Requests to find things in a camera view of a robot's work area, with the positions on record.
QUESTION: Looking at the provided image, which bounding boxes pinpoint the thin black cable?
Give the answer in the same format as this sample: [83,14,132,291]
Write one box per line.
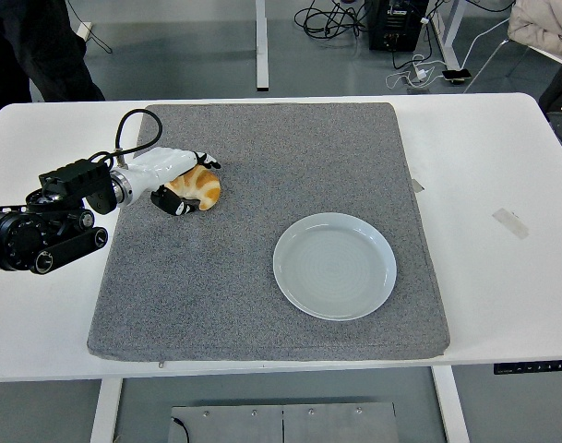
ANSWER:
[170,417,192,443]

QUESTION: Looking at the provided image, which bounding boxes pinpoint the black computer tower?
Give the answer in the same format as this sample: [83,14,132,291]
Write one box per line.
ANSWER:
[367,0,429,52]

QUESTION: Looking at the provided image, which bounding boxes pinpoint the grey fabric mat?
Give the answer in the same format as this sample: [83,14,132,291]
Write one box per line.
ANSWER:
[86,102,450,363]

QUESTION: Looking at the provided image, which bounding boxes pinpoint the white table leg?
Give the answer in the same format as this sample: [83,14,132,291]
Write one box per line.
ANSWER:
[90,378,124,443]
[431,366,471,443]

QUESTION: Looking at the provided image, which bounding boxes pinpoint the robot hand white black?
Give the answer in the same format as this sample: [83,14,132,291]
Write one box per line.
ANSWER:
[122,146,222,218]

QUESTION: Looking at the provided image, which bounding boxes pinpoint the beige padded jacket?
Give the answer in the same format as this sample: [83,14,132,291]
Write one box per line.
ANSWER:
[508,0,562,59]

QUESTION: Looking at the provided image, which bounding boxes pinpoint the black smartphone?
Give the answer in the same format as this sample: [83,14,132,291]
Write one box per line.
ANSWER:
[441,67,473,85]

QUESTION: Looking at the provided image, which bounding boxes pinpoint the black garment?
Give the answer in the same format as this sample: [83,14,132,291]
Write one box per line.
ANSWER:
[537,57,562,167]

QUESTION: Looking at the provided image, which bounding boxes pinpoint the black table control panel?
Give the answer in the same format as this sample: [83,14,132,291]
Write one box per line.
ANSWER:
[493,358,562,375]

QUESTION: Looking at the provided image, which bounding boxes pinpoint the white charger cable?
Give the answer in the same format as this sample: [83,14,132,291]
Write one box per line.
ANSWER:
[385,54,448,90]

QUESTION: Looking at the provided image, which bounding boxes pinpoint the croissant bread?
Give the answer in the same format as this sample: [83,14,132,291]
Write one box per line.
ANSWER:
[163,164,221,211]

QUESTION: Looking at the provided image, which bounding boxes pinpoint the person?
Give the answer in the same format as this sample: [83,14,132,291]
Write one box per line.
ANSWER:
[0,0,106,130]

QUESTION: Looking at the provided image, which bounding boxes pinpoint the pale grey round plate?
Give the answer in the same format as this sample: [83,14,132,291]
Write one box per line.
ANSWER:
[271,211,397,322]

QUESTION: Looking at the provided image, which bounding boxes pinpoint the grey metal plate with screws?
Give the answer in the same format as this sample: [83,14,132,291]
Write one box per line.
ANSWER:
[167,401,397,443]

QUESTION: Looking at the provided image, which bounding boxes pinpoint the white background desk leg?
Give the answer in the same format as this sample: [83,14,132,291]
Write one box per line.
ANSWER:
[255,0,269,91]

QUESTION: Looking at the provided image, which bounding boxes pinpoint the large grey tape strip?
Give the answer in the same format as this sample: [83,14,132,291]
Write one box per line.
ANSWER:
[491,207,530,240]

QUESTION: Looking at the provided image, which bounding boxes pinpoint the white slanted desk leg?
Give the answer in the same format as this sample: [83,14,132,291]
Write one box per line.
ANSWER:
[439,0,461,70]

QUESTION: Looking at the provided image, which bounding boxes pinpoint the black floor cable bundle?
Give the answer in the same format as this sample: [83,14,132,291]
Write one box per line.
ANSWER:
[293,0,372,41]

